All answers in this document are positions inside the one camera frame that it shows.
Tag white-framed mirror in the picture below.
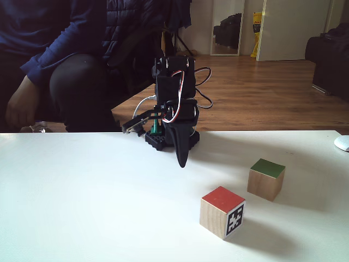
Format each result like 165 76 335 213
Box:
209 0 245 57

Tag person's right hand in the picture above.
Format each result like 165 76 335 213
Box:
5 74 39 128

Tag red-topped wooden cube with tag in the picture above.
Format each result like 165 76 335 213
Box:
199 186 246 241

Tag yellow bag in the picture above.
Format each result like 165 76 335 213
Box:
250 11 265 58

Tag small camera board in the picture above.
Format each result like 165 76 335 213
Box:
121 109 154 136

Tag white door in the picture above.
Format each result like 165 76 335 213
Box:
256 0 335 62

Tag white rounded object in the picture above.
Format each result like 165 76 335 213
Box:
333 135 349 152

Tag black servo cable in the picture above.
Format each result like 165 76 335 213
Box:
194 67 214 110

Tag white cable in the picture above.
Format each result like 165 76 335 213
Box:
133 95 158 118

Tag green-topped wooden cube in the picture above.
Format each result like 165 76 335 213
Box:
246 158 286 203

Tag person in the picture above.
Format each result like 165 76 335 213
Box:
0 0 129 134

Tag black sofa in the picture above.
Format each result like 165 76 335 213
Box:
304 22 349 104

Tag green plastic clamp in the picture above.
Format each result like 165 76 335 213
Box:
151 112 164 136

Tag dark quilted jacket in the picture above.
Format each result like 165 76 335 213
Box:
101 0 192 69

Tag red white black wires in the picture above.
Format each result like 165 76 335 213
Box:
160 70 186 123

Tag small shiny object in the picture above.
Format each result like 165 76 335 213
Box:
20 121 49 134

